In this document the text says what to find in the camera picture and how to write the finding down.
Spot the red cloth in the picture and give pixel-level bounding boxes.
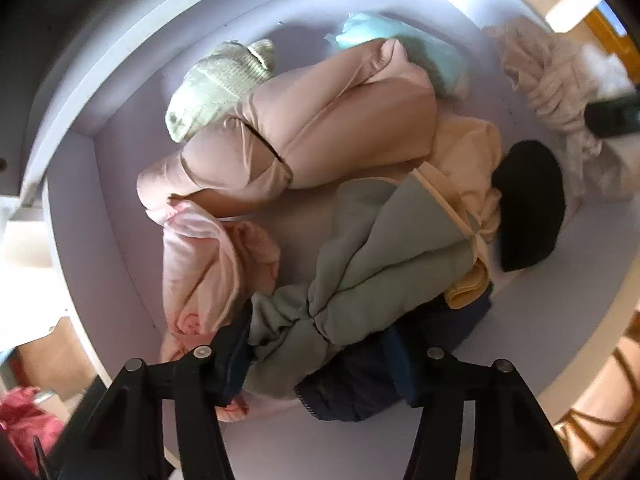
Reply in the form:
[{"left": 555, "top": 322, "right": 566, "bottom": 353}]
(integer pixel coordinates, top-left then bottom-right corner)
[{"left": 0, "top": 385, "right": 66, "bottom": 461}]

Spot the pale green knitted cloth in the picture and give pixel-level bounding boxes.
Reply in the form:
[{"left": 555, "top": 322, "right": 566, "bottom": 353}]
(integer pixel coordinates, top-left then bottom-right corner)
[{"left": 165, "top": 39, "right": 277, "bottom": 143}]

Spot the cream cloth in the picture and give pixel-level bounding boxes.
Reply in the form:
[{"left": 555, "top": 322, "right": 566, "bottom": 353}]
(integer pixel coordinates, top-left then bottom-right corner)
[{"left": 410, "top": 115, "right": 503, "bottom": 311}]

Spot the navy blue garment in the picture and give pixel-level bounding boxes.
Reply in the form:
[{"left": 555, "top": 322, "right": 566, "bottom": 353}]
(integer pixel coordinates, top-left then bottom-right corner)
[{"left": 215, "top": 300, "right": 496, "bottom": 423}]

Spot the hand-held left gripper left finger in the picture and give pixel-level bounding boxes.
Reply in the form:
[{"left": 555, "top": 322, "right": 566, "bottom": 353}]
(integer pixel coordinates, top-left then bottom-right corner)
[{"left": 47, "top": 327, "right": 242, "bottom": 480}]

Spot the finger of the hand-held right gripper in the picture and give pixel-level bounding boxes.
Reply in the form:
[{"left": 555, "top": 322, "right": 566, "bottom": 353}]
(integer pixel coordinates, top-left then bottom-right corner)
[{"left": 585, "top": 99, "right": 640, "bottom": 139}]

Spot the grey-green sweatshirt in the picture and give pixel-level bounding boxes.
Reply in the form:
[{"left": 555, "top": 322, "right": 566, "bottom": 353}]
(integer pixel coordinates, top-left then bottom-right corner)
[{"left": 245, "top": 175, "right": 476, "bottom": 396}]

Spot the off-white cloth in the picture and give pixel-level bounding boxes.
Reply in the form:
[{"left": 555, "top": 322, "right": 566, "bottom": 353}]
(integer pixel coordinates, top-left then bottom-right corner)
[{"left": 482, "top": 15, "right": 636, "bottom": 201}]

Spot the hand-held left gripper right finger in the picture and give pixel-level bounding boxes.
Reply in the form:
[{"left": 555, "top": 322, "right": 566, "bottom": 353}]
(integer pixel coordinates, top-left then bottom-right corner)
[{"left": 392, "top": 345, "right": 591, "bottom": 480}]

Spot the light pink printed cloth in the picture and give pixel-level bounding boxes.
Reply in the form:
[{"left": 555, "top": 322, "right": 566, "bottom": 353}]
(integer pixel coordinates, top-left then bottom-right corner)
[{"left": 160, "top": 200, "right": 281, "bottom": 423}]

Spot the black cloth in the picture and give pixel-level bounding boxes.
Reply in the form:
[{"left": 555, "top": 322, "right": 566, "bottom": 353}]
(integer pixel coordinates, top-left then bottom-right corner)
[{"left": 491, "top": 140, "right": 567, "bottom": 273}]

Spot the teal towel in plastic bag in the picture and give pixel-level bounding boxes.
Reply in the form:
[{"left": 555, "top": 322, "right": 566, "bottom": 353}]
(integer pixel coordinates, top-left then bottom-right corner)
[{"left": 325, "top": 11, "right": 471, "bottom": 98}]

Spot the beige pink garment bundle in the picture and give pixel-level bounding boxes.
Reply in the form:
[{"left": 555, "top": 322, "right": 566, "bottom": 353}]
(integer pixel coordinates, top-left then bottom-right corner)
[{"left": 136, "top": 37, "right": 441, "bottom": 221}]

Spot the cardboard box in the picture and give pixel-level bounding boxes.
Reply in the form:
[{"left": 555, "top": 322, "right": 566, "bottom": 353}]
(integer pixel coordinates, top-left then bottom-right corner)
[{"left": 15, "top": 317, "right": 97, "bottom": 401}]

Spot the wooden chair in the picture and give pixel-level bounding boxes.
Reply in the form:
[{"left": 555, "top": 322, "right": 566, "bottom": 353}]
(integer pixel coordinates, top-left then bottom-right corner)
[{"left": 555, "top": 335, "right": 640, "bottom": 480}]

